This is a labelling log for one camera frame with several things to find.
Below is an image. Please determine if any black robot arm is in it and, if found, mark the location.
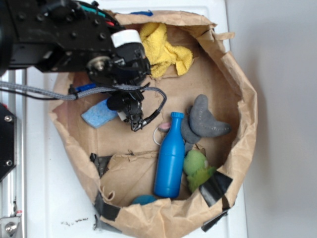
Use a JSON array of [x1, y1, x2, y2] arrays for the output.
[[0, 0, 153, 131]]

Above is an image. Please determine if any grey plush toy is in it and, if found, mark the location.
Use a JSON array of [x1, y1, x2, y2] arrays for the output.
[[181, 94, 231, 152]]

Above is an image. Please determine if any grey braided cable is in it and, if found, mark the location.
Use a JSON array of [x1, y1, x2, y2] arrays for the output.
[[0, 80, 167, 124]]

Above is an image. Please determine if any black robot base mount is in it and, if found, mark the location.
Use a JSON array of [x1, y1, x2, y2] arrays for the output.
[[0, 103, 16, 182]]

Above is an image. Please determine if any blue sponge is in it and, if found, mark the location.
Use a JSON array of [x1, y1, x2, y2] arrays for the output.
[[81, 99, 118, 128]]

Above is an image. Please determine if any green plush toy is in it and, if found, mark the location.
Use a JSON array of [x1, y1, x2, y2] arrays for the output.
[[183, 150, 217, 193]]

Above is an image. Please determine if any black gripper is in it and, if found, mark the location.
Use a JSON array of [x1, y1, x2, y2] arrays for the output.
[[87, 43, 151, 131]]

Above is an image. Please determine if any blue plastic bottle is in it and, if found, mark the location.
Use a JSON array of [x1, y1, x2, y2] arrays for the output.
[[154, 112, 185, 198]]

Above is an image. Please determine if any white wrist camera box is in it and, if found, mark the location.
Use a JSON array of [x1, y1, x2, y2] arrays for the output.
[[111, 29, 142, 48]]

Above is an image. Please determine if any aluminium rail with bracket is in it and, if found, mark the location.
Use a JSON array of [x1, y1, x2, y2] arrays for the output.
[[0, 69, 28, 238]]

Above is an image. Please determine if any white string loop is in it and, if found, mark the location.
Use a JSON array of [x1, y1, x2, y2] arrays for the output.
[[152, 126, 164, 146]]

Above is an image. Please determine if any brown paper bag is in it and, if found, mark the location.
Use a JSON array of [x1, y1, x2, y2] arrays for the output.
[[49, 10, 258, 238]]

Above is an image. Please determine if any yellow knitted cloth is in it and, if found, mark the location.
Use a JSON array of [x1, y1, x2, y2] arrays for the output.
[[140, 22, 193, 78]]

